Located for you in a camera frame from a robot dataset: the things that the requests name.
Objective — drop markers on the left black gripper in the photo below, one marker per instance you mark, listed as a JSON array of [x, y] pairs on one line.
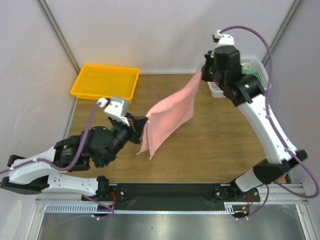
[[139, 122]]

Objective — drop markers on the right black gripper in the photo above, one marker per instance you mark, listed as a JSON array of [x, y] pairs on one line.
[[207, 69]]

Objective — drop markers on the pink towel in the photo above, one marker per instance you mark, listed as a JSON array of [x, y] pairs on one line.
[[168, 115]]

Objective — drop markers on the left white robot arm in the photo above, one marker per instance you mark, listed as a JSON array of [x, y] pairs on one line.
[[48, 171]]

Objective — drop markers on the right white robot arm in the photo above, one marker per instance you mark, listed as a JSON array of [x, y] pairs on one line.
[[248, 95]]

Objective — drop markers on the green towel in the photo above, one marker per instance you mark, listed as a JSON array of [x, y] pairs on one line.
[[250, 72]]

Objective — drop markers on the white plastic basket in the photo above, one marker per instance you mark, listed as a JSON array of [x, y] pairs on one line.
[[251, 63]]

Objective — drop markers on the yellow plastic tray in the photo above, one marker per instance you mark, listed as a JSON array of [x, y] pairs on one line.
[[105, 81]]

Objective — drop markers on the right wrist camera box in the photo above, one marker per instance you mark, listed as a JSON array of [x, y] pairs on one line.
[[222, 39]]

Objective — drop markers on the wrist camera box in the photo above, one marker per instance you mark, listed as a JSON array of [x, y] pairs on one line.
[[222, 39], [116, 108]]

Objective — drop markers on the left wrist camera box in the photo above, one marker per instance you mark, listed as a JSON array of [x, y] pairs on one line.
[[116, 108]]

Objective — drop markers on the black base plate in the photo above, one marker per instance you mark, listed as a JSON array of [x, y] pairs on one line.
[[174, 197]]

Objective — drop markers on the aluminium frame rail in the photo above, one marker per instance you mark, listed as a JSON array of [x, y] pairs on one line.
[[287, 190]]

